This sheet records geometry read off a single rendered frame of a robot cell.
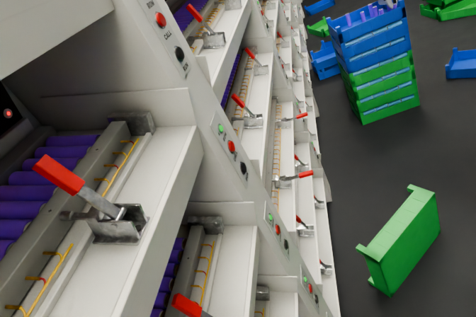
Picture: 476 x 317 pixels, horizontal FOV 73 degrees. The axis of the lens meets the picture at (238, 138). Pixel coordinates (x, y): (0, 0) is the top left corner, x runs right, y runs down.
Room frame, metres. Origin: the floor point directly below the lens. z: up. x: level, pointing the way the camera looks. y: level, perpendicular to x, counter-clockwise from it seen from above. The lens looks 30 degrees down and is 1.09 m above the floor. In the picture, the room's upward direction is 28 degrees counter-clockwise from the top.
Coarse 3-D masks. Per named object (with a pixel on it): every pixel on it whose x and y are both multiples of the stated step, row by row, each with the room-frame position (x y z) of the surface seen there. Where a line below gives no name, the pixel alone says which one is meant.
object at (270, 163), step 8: (272, 104) 0.97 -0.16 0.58; (272, 112) 0.93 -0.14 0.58; (280, 112) 0.94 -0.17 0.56; (272, 120) 0.88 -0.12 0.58; (272, 128) 0.84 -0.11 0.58; (280, 128) 0.85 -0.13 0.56; (272, 136) 0.80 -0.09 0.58; (272, 144) 0.76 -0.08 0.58; (272, 152) 0.73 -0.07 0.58; (272, 160) 0.70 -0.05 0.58; (272, 168) 0.66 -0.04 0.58; (272, 176) 0.65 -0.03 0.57
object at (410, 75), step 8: (408, 72) 1.31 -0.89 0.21; (344, 80) 1.53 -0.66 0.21; (384, 80) 1.34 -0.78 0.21; (392, 80) 1.33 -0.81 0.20; (400, 80) 1.32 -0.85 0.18; (408, 80) 1.31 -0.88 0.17; (352, 88) 1.38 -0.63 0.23; (368, 88) 1.36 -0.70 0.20; (376, 88) 1.35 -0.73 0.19; (384, 88) 1.34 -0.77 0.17; (360, 96) 1.37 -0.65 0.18
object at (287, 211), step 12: (276, 96) 1.01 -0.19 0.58; (288, 96) 1.00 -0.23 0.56; (288, 108) 0.96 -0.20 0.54; (288, 132) 0.83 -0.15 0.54; (288, 144) 0.77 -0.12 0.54; (276, 156) 0.74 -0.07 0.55; (288, 156) 0.72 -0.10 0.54; (288, 168) 0.67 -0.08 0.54; (276, 192) 0.60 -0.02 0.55; (288, 192) 0.59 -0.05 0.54; (276, 204) 0.57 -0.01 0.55; (288, 204) 0.56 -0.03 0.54; (288, 216) 0.53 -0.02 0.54; (288, 228) 0.50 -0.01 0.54
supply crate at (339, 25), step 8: (392, 0) 1.42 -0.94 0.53; (400, 0) 1.31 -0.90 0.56; (360, 8) 1.52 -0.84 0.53; (384, 8) 1.49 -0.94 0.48; (400, 8) 1.30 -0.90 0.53; (344, 16) 1.54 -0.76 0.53; (352, 16) 1.53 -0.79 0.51; (360, 16) 1.52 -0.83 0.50; (368, 16) 1.50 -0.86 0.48; (376, 16) 1.33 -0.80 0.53; (384, 16) 1.32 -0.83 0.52; (392, 16) 1.31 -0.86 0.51; (400, 16) 1.31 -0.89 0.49; (328, 24) 1.54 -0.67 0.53; (336, 24) 1.55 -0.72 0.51; (344, 24) 1.54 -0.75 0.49; (352, 24) 1.51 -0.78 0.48; (360, 24) 1.35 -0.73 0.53; (368, 24) 1.34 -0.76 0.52; (376, 24) 1.33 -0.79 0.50; (384, 24) 1.32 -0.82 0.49; (336, 32) 1.38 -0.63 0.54; (344, 32) 1.37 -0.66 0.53; (352, 32) 1.36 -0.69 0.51; (360, 32) 1.35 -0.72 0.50; (368, 32) 1.34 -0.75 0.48; (344, 40) 1.37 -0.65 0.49
